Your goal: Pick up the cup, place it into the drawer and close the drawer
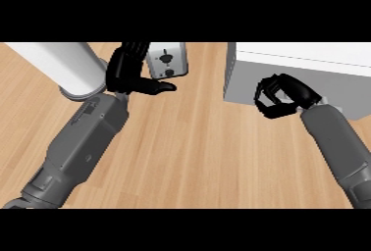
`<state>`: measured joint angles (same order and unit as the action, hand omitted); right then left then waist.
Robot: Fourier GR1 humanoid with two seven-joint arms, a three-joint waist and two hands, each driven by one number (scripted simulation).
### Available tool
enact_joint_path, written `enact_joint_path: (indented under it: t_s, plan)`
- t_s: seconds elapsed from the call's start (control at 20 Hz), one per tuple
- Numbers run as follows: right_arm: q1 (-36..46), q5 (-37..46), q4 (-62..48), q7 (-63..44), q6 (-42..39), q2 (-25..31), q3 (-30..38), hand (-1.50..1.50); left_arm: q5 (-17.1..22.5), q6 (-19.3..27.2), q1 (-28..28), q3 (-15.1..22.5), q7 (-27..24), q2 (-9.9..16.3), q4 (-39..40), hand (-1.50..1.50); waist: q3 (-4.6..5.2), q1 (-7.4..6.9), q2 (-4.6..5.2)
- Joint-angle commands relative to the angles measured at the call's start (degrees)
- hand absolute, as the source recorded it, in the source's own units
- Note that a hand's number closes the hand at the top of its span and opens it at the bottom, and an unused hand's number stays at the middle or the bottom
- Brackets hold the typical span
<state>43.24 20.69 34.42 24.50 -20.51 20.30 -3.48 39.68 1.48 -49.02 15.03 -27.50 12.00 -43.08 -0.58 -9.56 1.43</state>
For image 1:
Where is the grey and white drawer box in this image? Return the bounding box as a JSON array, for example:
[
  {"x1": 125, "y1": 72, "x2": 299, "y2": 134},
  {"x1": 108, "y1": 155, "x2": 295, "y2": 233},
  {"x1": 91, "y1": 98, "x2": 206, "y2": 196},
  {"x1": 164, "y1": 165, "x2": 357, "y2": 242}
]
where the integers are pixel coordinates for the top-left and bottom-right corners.
[{"x1": 222, "y1": 42, "x2": 371, "y2": 122}]

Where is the white cylindrical appliance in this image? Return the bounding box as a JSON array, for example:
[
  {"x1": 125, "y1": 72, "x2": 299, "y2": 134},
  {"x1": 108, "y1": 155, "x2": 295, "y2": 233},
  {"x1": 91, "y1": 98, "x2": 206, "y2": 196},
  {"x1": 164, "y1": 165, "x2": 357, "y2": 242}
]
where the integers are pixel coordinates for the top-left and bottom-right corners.
[{"x1": 5, "y1": 42, "x2": 111, "y2": 102}]

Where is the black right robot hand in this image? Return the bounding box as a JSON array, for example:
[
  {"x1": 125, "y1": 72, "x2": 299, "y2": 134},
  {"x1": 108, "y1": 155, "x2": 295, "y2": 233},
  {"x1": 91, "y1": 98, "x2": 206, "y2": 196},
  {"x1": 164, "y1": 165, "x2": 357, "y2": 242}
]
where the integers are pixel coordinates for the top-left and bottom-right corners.
[{"x1": 255, "y1": 73, "x2": 324, "y2": 120}]

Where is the silver toaster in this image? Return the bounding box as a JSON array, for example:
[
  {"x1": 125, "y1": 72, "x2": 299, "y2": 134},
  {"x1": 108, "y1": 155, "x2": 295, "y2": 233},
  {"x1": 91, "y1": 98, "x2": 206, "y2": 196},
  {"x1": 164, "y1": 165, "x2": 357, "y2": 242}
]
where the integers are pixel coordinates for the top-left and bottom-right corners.
[{"x1": 145, "y1": 42, "x2": 190, "y2": 80}]

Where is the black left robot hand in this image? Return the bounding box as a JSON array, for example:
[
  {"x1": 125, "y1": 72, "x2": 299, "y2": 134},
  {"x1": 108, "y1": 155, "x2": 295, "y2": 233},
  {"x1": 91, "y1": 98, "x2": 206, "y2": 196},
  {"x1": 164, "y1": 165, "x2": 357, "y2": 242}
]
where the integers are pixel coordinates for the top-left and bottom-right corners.
[{"x1": 105, "y1": 42, "x2": 179, "y2": 96}]

